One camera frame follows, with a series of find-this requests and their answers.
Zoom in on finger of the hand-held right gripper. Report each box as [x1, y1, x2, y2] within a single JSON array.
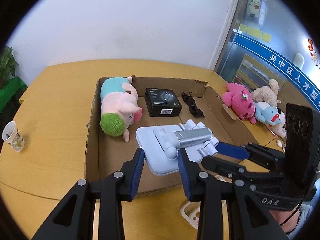
[[216, 141, 287, 167], [201, 156, 285, 184]]

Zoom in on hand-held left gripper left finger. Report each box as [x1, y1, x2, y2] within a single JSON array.
[[31, 148, 146, 240]]

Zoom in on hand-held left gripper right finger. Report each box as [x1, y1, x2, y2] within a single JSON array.
[[177, 148, 290, 240]]

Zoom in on brown cardboard box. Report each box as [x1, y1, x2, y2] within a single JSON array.
[[84, 76, 260, 200]]

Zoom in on white folding phone stand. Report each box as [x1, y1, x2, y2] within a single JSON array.
[[136, 119, 220, 177]]

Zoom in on person's right forearm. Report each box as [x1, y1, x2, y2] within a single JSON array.
[[270, 204, 315, 237]]

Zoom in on white plastic holder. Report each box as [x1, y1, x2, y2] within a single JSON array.
[[180, 200, 202, 229]]

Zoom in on white plush toy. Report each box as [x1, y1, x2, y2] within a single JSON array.
[[269, 110, 287, 138]]

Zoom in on blue plush toy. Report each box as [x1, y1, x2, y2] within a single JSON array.
[[254, 101, 282, 128]]

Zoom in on pink strawberry plush toy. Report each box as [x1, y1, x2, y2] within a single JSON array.
[[222, 82, 257, 124]]

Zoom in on black sunglasses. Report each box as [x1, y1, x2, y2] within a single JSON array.
[[181, 92, 205, 118]]

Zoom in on beige plush toy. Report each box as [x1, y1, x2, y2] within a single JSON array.
[[250, 79, 280, 108]]

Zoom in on pink pig plush toy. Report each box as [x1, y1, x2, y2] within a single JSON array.
[[99, 76, 143, 142]]

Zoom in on black product box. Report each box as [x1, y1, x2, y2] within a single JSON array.
[[144, 87, 183, 117]]

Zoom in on red window decal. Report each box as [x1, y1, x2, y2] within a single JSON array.
[[307, 38, 320, 68]]

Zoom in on printed paper cup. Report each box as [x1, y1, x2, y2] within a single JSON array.
[[2, 121, 25, 153]]

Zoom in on green plant stand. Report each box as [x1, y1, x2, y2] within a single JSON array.
[[0, 77, 28, 118]]

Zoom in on green potted plant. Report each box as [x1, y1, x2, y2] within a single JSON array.
[[0, 46, 19, 80]]

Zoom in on black cable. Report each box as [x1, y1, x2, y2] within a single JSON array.
[[280, 187, 307, 228]]

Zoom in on blue wall banner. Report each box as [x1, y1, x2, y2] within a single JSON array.
[[235, 31, 320, 110]]

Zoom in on grey metal door frame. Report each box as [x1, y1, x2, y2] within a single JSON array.
[[207, 0, 250, 72]]

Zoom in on cartoon wall poster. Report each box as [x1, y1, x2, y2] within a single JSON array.
[[242, 0, 268, 24]]

